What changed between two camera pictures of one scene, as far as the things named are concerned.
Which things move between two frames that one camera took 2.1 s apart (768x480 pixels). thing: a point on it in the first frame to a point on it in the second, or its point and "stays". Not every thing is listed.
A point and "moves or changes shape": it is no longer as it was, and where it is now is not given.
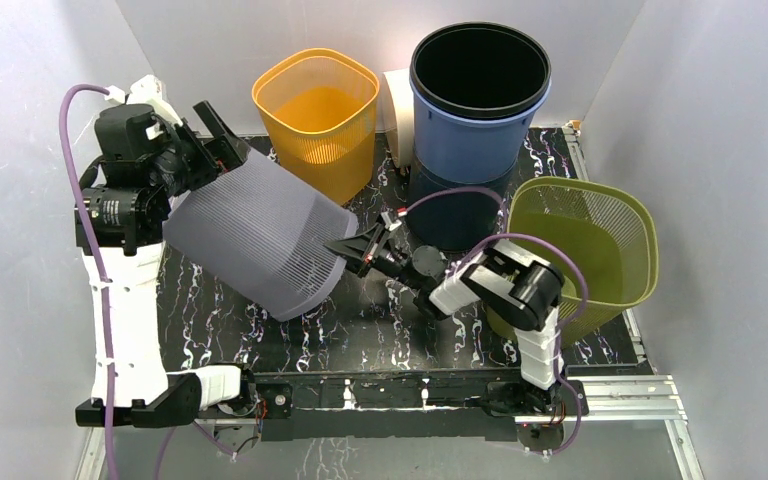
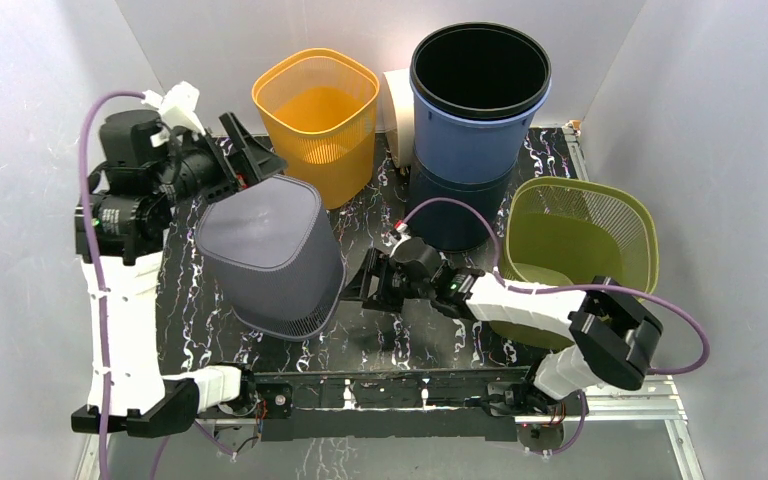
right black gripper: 376,244 to 386,279
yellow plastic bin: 320,107 stays
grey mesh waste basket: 264,230 moves or changes shape
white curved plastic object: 402,139 stays
